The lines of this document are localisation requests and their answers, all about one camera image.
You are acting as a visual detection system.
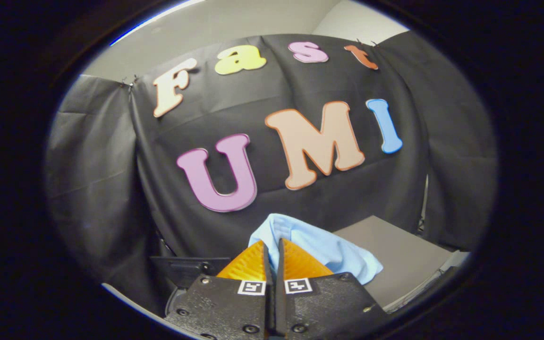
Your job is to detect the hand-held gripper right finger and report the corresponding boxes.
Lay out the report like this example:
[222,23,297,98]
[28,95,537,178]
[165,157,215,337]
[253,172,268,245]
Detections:
[275,238,391,340]

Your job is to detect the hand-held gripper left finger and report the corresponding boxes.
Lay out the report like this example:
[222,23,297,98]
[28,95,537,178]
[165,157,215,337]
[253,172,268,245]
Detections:
[164,240,273,340]

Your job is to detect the light blue shirt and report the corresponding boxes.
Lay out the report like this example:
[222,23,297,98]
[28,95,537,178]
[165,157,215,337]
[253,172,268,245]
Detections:
[248,213,383,285]

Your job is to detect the dark washing machine lid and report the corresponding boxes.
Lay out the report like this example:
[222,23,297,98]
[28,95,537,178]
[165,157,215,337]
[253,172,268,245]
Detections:
[150,256,231,289]

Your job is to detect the beige cabinet with grey top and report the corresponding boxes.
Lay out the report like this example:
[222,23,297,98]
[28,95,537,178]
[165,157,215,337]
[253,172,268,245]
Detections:
[333,215,471,312]

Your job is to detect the black backdrop cloth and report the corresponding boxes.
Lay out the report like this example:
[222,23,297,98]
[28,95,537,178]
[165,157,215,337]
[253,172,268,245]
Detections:
[45,31,498,312]

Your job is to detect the dark hanging cables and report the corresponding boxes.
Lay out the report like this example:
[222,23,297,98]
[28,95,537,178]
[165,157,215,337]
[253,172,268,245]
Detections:
[419,175,429,233]

